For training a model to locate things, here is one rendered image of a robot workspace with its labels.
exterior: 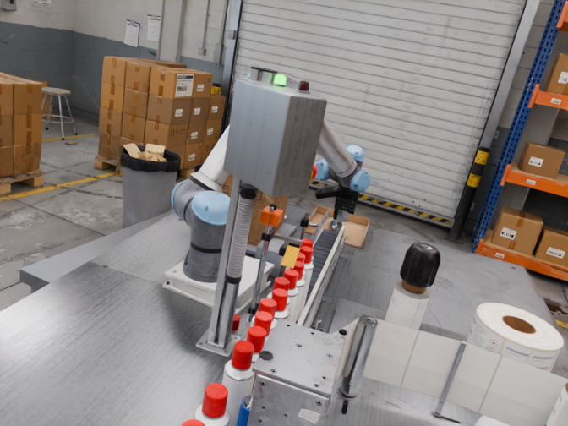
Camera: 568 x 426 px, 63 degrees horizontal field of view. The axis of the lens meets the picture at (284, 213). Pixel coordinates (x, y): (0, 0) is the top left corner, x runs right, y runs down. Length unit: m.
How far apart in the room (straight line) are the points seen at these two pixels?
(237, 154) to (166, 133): 3.81
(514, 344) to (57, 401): 0.98
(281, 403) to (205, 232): 0.73
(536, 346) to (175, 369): 0.82
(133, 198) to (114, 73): 1.76
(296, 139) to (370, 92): 4.57
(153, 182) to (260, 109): 2.71
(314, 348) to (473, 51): 4.76
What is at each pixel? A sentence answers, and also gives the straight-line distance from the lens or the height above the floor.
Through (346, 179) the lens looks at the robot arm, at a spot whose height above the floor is 1.18.
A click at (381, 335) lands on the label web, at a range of 1.03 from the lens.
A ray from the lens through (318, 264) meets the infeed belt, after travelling 1.61.
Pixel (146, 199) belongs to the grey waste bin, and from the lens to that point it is 3.62.
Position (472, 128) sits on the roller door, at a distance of 5.31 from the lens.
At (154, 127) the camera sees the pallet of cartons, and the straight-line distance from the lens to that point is 4.81.
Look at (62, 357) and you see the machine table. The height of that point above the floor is 0.83.
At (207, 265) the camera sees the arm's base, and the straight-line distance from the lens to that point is 1.35.
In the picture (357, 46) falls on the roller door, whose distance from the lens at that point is 5.47.
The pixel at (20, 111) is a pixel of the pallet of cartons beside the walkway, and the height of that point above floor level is 0.67.
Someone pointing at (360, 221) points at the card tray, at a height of 0.85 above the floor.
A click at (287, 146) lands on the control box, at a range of 0.85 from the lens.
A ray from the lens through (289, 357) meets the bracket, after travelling 0.69.
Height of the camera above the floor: 1.55
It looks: 19 degrees down
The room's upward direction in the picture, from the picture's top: 11 degrees clockwise
